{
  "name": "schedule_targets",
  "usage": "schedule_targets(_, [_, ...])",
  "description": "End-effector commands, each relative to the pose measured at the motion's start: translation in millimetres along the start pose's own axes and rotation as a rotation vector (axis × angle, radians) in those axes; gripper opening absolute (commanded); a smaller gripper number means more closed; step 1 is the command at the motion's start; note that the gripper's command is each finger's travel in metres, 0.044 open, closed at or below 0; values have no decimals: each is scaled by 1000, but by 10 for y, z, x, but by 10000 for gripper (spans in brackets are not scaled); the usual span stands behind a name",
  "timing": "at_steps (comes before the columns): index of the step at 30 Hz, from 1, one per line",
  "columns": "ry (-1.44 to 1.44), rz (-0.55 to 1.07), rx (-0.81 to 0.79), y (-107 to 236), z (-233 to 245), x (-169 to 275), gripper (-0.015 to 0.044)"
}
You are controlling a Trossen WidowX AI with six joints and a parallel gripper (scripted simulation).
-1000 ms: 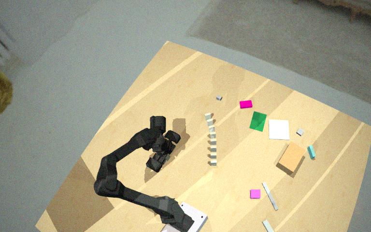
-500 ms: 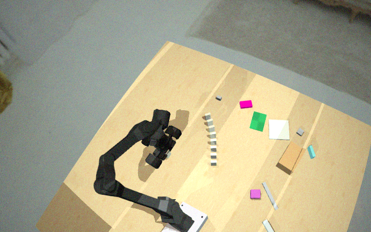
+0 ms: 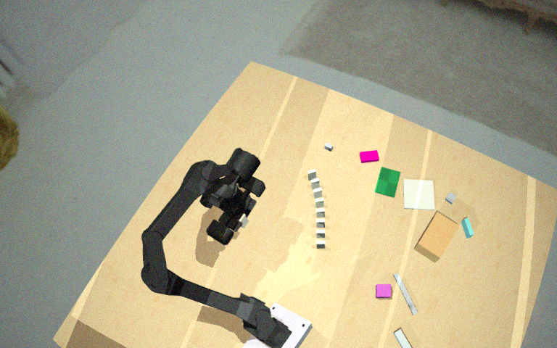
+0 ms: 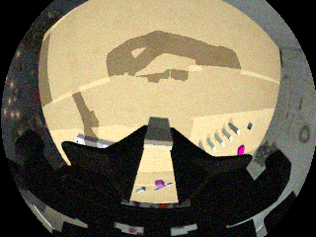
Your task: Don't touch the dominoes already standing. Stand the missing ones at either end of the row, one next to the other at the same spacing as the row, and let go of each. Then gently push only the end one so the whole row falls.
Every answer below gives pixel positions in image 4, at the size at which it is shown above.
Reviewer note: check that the magenta rectangular block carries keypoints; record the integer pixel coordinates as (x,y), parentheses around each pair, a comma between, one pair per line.
(240,150)

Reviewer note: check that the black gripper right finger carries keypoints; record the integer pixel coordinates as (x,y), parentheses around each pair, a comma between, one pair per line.
(193,167)

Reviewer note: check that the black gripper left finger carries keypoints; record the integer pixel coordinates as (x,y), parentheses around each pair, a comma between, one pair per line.
(119,162)

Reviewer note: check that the pink square block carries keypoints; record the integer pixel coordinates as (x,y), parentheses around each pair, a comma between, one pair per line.
(160,183)

